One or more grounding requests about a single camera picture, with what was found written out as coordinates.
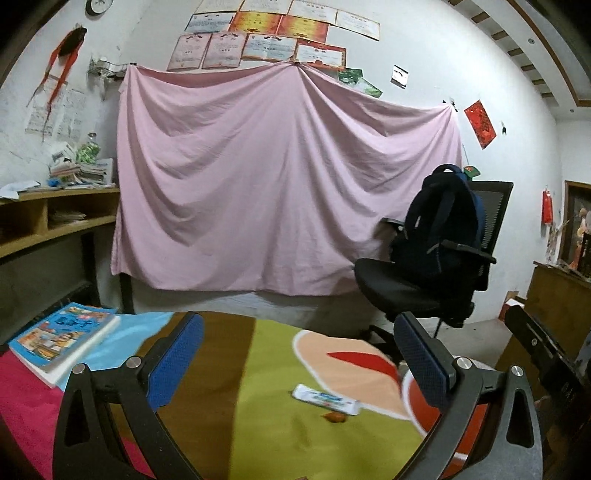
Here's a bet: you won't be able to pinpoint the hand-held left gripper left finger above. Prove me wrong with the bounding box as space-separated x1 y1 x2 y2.
52 311 206 480

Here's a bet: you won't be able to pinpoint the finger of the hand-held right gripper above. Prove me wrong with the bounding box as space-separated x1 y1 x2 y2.
504 305 563 366

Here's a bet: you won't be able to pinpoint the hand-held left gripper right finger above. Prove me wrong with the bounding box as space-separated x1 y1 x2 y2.
393 311 544 480

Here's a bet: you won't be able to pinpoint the red cardboard box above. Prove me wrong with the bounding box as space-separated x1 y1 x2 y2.
499 291 527 321

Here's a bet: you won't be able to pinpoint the wooden cabinet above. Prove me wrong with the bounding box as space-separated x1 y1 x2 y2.
526 261 591 370

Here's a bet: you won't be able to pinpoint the black office chair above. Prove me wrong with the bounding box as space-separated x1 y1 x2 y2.
355 181 514 356

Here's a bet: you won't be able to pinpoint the white small tube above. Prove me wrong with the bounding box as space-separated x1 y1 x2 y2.
292 384 362 416

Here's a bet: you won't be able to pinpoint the colourful cover paperback book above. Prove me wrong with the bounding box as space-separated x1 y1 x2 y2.
8 302 122 388

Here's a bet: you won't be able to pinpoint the colourful printed tablecloth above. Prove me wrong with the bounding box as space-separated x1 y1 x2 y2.
0 310 462 480

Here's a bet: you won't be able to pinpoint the dark blue backpack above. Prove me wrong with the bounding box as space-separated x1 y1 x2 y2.
392 164 483 282

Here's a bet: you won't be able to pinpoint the papers in shelf cubby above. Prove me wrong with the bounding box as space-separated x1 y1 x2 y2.
48 209 88 228

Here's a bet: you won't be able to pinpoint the wooden shelf desk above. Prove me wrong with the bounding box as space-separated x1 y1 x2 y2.
0 185 122 259

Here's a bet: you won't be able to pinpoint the pink hanging cloth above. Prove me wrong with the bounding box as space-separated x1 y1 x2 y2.
111 62 464 296

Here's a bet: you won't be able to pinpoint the stack of books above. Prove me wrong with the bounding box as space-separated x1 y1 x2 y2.
48 143 115 189

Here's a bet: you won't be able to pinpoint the glass jar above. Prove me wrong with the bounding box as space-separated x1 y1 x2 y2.
76 133 101 164

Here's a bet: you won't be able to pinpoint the loose papers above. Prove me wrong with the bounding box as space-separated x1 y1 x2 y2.
0 182 42 200

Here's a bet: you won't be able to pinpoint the red tassel ornament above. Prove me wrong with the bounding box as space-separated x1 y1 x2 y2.
32 27 88 134

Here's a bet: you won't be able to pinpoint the red wall poster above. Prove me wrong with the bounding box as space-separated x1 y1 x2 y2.
464 99 498 151

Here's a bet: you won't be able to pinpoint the white wall papers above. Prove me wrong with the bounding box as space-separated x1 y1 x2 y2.
25 74 86 141

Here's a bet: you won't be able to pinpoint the green wall photos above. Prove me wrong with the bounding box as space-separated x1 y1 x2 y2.
338 68 383 99

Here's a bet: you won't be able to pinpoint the metal wall rack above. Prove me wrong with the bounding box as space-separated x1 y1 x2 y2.
88 58 127 86

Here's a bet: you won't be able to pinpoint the row of wall certificates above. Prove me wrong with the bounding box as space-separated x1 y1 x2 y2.
167 0 380 71

